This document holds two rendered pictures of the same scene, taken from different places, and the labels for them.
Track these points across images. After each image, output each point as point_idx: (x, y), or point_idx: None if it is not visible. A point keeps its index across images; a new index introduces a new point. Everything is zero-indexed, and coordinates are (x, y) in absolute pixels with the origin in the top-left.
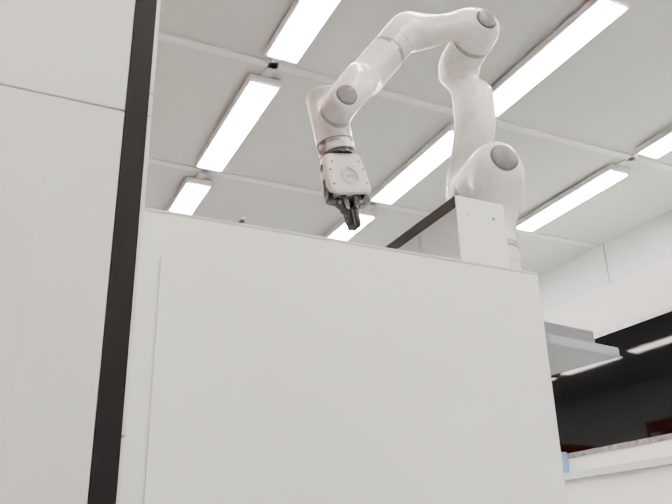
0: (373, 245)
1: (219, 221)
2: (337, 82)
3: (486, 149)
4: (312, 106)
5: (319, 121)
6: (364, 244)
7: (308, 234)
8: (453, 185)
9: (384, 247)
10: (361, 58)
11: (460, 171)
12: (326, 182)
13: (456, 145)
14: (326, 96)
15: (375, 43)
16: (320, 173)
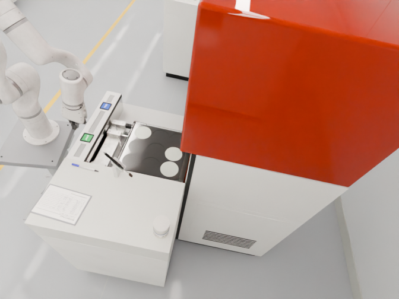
0: (152, 109)
1: (181, 115)
2: (88, 69)
3: (35, 69)
4: (82, 85)
5: (84, 91)
6: (154, 110)
7: (165, 112)
8: (19, 90)
9: (149, 108)
10: (46, 41)
11: (24, 82)
12: (86, 115)
13: (5, 69)
14: (91, 78)
15: (32, 25)
16: (83, 114)
